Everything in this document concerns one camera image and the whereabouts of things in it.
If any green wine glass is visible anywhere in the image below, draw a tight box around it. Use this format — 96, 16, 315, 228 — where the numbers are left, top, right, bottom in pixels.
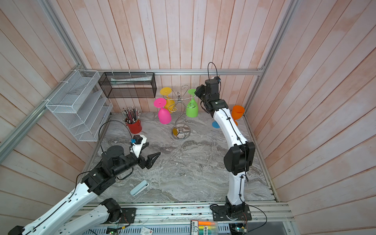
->
186, 89, 199, 118

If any blue wine glass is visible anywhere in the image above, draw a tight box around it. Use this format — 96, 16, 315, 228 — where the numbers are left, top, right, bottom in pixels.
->
212, 121, 220, 129

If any orange wine glass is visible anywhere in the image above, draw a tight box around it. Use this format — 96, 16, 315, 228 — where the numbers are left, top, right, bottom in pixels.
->
231, 105, 245, 126

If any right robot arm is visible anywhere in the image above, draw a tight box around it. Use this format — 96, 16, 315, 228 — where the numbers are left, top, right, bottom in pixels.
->
195, 76, 256, 221

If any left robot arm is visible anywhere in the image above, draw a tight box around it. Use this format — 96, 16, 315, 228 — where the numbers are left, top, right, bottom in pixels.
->
9, 144, 160, 235

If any chrome wine glass rack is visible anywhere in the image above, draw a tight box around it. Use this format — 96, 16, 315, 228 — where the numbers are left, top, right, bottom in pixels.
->
172, 89, 191, 140

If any pink wine glass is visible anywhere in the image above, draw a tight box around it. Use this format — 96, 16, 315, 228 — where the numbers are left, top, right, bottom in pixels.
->
154, 98, 172, 124

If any yellow wine glass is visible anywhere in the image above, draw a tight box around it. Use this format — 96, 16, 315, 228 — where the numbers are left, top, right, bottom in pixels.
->
160, 87, 176, 113

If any light blue case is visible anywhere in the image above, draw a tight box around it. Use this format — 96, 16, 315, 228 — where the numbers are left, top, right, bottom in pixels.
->
130, 180, 149, 196

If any red pencil cup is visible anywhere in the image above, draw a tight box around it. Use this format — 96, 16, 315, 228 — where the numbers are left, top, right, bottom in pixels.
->
126, 120, 142, 135

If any bundle of pencils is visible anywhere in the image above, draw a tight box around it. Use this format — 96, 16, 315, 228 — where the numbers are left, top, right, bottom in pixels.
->
121, 106, 141, 124

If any highlighter marker box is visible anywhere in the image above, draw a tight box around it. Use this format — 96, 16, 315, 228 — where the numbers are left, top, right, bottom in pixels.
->
190, 220, 218, 235

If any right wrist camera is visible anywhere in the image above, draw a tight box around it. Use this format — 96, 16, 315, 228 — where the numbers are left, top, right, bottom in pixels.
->
209, 76, 221, 87

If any black mesh wall basket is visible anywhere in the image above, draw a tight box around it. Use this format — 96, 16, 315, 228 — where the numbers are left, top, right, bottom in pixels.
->
99, 71, 157, 99

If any white mesh wall shelf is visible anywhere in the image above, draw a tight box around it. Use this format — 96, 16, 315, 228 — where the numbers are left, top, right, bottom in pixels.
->
46, 70, 113, 142

